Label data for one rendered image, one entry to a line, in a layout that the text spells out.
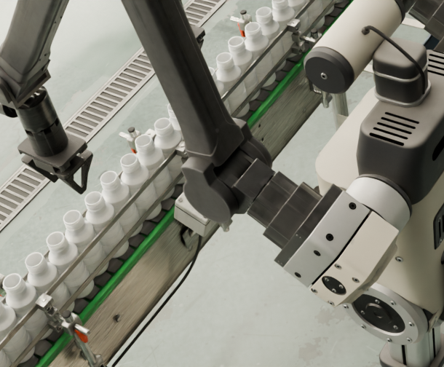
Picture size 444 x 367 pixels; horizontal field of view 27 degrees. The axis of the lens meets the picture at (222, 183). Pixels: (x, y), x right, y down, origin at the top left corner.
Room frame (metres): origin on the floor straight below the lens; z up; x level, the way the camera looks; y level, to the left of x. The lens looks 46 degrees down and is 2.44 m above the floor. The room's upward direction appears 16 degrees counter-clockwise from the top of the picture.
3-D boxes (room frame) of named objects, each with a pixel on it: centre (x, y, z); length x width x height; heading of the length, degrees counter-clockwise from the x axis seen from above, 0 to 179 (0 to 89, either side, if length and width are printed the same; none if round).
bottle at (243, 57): (1.68, -0.12, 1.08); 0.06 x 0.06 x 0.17
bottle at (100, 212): (1.32, 0.26, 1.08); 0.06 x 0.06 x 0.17
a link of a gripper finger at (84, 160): (1.11, 0.23, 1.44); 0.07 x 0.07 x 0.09; 43
